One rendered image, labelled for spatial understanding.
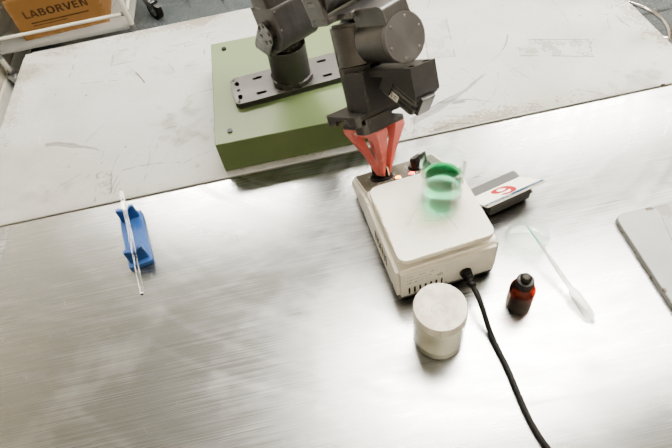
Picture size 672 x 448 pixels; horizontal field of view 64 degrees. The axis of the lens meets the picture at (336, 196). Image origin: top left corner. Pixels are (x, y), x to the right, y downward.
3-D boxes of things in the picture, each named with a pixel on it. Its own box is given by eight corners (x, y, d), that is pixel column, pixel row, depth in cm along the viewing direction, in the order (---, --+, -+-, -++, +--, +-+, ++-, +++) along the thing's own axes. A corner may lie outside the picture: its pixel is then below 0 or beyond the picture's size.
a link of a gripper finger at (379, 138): (423, 165, 74) (411, 99, 70) (387, 185, 70) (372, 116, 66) (388, 160, 79) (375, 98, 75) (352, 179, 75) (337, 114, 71)
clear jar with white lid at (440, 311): (474, 345, 63) (480, 314, 57) (431, 371, 62) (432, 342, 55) (444, 305, 67) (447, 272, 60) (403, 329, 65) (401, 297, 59)
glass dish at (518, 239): (529, 219, 73) (532, 209, 71) (556, 248, 70) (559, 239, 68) (495, 235, 72) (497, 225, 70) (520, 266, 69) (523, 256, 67)
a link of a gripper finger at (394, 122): (415, 169, 73) (402, 102, 69) (378, 190, 69) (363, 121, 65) (380, 164, 78) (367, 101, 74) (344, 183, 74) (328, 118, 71)
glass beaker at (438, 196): (440, 178, 68) (442, 133, 62) (472, 202, 66) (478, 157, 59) (406, 204, 67) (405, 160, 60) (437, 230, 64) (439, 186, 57)
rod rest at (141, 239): (121, 221, 81) (111, 207, 79) (143, 213, 82) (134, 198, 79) (131, 272, 75) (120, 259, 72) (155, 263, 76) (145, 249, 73)
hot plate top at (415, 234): (367, 192, 69) (367, 187, 68) (454, 166, 70) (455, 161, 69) (399, 267, 62) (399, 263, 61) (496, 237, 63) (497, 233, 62)
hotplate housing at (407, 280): (352, 189, 80) (346, 152, 74) (434, 165, 81) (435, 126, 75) (404, 319, 66) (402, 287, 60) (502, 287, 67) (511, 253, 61)
